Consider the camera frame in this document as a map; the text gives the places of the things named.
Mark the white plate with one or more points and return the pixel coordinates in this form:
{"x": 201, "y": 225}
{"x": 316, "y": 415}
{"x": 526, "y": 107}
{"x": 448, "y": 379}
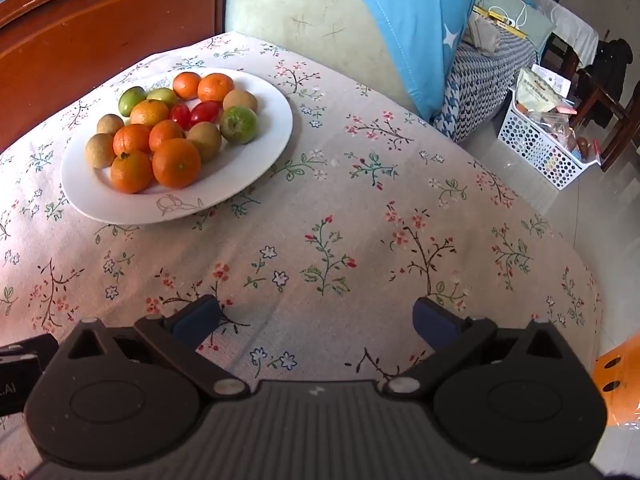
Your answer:
{"x": 260, "y": 125}

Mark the dark wooden chair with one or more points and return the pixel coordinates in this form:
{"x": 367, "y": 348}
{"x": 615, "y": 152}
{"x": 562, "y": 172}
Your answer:
{"x": 622, "y": 130}

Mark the red-brown wooden cabinet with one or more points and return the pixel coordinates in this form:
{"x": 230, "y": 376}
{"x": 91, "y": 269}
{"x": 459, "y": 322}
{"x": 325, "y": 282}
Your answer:
{"x": 100, "y": 25}

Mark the table with white cloth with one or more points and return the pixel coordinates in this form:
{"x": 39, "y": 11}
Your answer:
{"x": 575, "y": 25}

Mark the green jujube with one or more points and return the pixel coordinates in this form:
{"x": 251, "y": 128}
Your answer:
{"x": 239, "y": 124}
{"x": 131, "y": 100}
{"x": 161, "y": 95}

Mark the snack bag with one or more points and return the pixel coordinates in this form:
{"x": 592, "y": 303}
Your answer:
{"x": 537, "y": 92}

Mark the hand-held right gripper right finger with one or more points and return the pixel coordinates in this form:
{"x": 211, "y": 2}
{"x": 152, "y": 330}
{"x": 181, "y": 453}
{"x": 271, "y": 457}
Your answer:
{"x": 435, "y": 324}

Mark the blue white houndstooth blanket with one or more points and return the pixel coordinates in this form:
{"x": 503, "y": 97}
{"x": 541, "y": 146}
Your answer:
{"x": 480, "y": 85}

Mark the red cherry tomato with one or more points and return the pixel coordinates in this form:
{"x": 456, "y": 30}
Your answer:
{"x": 206, "y": 112}
{"x": 180, "y": 116}

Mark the pale teal pillow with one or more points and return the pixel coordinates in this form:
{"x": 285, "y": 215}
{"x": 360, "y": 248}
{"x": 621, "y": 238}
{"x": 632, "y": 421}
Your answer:
{"x": 537, "y": 25}

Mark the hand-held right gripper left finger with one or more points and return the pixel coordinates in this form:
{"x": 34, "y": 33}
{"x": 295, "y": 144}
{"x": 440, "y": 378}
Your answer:
{"x": 197, "y": 321}

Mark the tangerine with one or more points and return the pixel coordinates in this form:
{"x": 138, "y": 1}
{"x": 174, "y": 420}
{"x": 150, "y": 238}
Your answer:
{"x": 216, "y": 87}
{"x": 166, "y": 134}
{"x": 131, "y": 140}
{"x": 149, "y": 112}
{"x": 187, "y": 85}
{"x": 176, "y": 162}
{"x": 131, "y": 172}

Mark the orange plastic stool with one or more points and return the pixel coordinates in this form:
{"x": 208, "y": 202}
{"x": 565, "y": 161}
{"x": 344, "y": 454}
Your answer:
{"x": 620, "y": 365}

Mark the white perforated plastic basket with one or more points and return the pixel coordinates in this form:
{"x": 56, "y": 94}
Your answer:
{"x": 530, "y": 145}

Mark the floral tablecloth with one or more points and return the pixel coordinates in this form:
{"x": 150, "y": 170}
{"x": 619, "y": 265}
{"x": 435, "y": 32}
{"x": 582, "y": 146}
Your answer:
{"x": 350, "y": 185}

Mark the light blue printed blanket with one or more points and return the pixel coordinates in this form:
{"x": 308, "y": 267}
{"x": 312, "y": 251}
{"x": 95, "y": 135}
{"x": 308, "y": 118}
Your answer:
{"x": 415, "y": 20}

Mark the dark jacket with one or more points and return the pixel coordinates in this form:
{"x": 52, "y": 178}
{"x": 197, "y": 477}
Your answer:
{"x": 614, "y": 70}

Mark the cream chair back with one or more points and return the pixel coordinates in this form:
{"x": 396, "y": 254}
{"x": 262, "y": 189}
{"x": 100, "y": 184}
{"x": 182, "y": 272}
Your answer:
{"x": 300, "y": 10}

